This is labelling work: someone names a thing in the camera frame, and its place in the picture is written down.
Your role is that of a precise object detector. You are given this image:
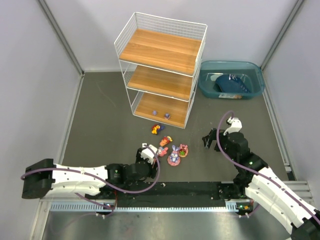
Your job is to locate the pink rabbit toy blue bow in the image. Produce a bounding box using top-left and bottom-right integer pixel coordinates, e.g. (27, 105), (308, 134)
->
(157, 146), (169, 157)

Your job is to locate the purple bunny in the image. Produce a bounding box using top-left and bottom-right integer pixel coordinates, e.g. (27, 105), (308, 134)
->
(167, 145), (181, 167)

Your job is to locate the yellow bear ice cream cone toy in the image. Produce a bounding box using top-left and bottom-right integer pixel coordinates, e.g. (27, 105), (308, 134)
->
(159, 136), (173, 147)

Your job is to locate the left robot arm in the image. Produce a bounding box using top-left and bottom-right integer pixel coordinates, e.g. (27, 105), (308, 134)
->
(21, 143), (160, 199)

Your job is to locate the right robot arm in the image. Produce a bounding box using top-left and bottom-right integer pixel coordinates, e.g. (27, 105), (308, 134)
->
(202, 128), (320, 240)

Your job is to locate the pink bear donut toy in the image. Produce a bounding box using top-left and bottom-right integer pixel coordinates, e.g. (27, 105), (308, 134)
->
(178, 144), (189, 158)

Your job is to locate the purple figurine on striped base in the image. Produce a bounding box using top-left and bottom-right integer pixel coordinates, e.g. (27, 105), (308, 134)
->
(164, 113), (171, 120)

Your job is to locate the navy bird toy red hat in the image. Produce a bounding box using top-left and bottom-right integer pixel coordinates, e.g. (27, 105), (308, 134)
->
(151, 123), (165, 135)

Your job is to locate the dark blue pouch in bin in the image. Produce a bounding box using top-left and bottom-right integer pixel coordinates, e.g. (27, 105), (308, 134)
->
(215, 74), (251, 94)

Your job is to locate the teal plastic bin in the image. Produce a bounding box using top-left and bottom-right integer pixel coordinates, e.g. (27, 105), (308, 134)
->
(198, 60), (265, 100)

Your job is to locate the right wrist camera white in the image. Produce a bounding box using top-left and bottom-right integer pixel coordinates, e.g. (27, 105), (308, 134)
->
(223, 116), (243, 136)

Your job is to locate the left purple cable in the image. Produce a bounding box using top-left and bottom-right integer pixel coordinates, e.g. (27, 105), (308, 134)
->
(20, 144), (161, 218)

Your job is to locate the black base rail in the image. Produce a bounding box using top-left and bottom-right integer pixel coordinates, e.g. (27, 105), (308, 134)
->
(98, 181), (247, 208)

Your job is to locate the white wire wooden shelf rack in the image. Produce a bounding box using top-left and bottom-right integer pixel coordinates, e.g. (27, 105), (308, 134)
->
(114, 12), (208, 129)

